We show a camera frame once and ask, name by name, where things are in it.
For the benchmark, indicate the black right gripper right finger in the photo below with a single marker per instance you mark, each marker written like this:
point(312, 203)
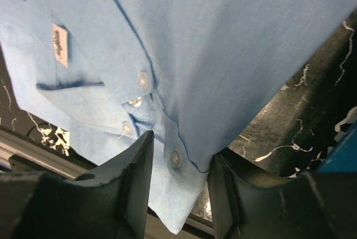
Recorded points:
point(249, 202)

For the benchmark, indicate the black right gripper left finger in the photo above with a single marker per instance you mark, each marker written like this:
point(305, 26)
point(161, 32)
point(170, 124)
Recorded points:
point(109, 201)

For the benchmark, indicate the blue suitcase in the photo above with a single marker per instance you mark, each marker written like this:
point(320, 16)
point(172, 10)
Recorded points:
point(342, 159)

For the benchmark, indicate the light blue shirt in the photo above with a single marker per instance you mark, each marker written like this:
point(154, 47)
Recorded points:
point(195, 72)

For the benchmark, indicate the aluminium frame rail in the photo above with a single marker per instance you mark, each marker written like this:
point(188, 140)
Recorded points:
point(15, 148)

